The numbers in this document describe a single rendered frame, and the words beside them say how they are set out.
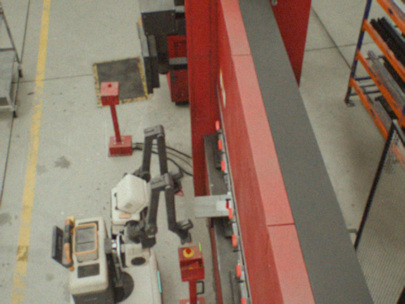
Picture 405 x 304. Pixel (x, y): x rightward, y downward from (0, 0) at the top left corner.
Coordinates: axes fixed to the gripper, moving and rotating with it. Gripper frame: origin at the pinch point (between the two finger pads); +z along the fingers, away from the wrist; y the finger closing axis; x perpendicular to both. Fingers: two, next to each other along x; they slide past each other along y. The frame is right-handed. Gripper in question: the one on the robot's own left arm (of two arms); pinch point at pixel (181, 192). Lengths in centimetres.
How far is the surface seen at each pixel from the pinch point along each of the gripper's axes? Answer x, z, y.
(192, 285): 24, 46, -43
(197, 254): 5.8, 21.4, -38.7
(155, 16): -39, -82, 86
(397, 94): -178, 115, 100
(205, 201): -13.4, 6.4, -11.1
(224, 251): -14, 21, -45
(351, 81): -155, 154, 182
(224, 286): -10, 18, -71
